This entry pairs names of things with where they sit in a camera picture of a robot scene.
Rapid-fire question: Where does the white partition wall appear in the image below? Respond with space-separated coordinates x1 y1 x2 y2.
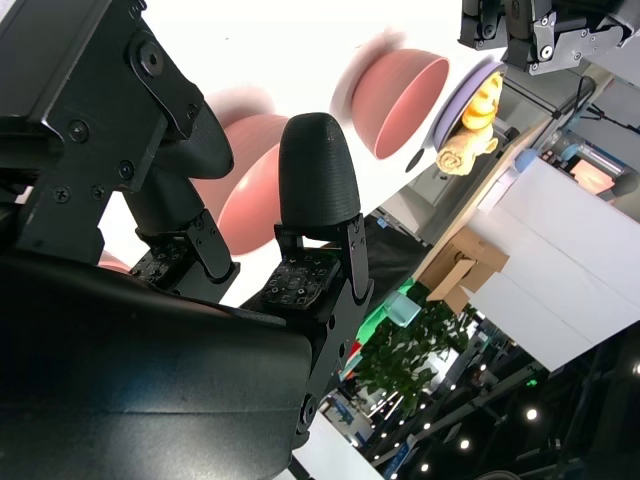
467 157 640 374

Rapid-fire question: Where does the tan toy bread roll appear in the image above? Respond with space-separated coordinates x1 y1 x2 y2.
435 127 500 176

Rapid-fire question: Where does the teal cup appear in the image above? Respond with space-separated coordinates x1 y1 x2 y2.
384 289 424 326

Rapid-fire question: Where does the brown cardboard box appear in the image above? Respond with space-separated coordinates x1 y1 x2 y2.
424 227 511 314

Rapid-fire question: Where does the black cloth backdrop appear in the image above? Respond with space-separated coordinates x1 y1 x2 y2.
363 209 436 321

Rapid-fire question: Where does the yellow toy food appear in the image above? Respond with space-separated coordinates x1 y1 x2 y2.
462 72 504 132

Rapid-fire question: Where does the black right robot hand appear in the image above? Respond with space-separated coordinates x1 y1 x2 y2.
0 0 376 480

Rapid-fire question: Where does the pink plastic bowl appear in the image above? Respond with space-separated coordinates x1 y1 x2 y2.
192 113 291 259
97 252 134 275
349 48 451 161

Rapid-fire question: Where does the purple plate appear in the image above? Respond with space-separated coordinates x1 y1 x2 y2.
430 62 507 151

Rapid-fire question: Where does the green leafy plant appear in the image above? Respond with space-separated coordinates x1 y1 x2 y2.
357 299 481 416

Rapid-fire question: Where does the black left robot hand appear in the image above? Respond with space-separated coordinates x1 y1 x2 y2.
458 0 640 76

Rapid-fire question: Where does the display screen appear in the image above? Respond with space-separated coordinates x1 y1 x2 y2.
569 155 619 196

